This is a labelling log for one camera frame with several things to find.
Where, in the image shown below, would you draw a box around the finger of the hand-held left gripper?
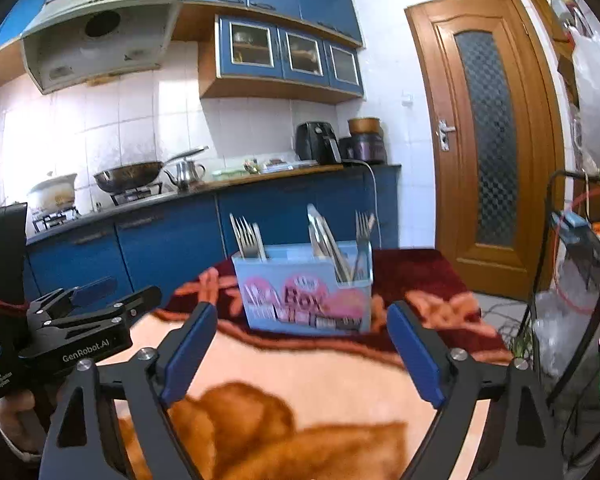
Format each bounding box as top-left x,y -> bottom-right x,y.
97,285 -> 163,326
30,276 -> 118,316

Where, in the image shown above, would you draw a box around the wooden shelf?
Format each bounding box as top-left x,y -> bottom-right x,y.
517,0 -> 581,111

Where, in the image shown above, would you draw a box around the small blue box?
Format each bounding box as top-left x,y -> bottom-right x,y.
552,210 -> 589,234

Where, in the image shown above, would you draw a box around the coil of wire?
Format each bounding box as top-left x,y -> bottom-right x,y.
480,295 -> 536,351

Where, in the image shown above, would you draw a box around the brown inner pot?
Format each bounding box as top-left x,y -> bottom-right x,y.
347,116 -> 382,135

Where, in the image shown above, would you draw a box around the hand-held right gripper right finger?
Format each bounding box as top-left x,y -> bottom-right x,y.
386,301 -> 566,480

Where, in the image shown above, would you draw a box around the metal door handle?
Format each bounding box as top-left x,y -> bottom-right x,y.
437,120 -> 458,152

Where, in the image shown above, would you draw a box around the white hanging plastic bag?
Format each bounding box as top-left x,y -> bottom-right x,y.
571,22 -> 600,171

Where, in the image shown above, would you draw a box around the light blue utensil box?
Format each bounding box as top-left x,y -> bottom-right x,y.
231,240 -> 374,335

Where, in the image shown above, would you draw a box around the dark rice cooker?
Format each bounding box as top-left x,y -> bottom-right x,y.
339,132 -> 387,165

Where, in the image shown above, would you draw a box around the white cooking pot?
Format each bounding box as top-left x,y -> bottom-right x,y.
26,172 -> 78,213

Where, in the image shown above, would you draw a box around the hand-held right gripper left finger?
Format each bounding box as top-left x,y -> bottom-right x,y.
39,301 -> 218,480

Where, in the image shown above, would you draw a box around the dark wok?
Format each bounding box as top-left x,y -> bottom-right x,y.
93,146 -> 210,195

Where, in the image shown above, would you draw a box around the clear plastic bag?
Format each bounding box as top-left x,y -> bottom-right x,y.
532,265 -> 600,376

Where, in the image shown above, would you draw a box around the wooden door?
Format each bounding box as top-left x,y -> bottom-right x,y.
404,0 -> 566,301

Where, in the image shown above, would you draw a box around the gas stove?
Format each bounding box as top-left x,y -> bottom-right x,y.
30,182 -> 166,233

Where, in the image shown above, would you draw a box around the black metal rack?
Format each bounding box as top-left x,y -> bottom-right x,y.
530,170 -> 600,461

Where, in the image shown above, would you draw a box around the blue lower cabinets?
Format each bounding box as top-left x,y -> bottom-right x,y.
0,162 -> 403,321

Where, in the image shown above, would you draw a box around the grey range hood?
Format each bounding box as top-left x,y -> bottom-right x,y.
21,0 -> 183,95

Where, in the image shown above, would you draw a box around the black air fryer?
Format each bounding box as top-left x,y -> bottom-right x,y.
295,121 -> 343,166

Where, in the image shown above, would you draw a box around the metal spatula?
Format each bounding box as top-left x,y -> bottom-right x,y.
306,203 -> 353,283

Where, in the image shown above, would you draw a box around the person's left hand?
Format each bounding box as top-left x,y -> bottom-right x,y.
0,382 -> 56,463

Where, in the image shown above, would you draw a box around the white power cable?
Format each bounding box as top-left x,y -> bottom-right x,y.
342,159 -> 383,251

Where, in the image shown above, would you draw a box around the metal kettle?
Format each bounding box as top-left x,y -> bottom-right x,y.
164,159 -> 207,192

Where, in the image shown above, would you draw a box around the printed red blanket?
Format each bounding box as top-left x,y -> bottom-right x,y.
115,247 -> 516,480

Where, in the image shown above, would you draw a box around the blue glass-door cabinet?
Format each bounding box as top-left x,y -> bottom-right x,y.
198,12 -> 366,106

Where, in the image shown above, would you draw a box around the plate of food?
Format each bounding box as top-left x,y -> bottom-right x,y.
262,159 -> 321,171

